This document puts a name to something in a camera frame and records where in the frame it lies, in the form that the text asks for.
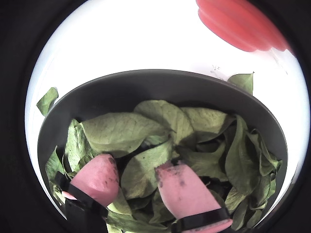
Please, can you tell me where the red collapsible silicone cup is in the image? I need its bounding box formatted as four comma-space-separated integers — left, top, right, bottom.
195, 0, 291, 53

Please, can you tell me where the small loose green leaf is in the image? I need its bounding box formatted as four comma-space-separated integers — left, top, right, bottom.
35, 86, 59, 117

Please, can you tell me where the pink-tipped gripper finger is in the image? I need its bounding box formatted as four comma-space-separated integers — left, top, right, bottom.
54, 154, 121, 217
155, 162, 232, 232

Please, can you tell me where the grey round bowl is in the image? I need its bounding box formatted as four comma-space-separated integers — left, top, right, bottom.
36, 69, 289, 233

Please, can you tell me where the pointed loose green leaf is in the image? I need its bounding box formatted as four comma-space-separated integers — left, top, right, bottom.
227, 71, 255, 96

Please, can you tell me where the pile of green leaves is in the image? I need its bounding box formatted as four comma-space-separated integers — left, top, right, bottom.
45, 99, 284, 233

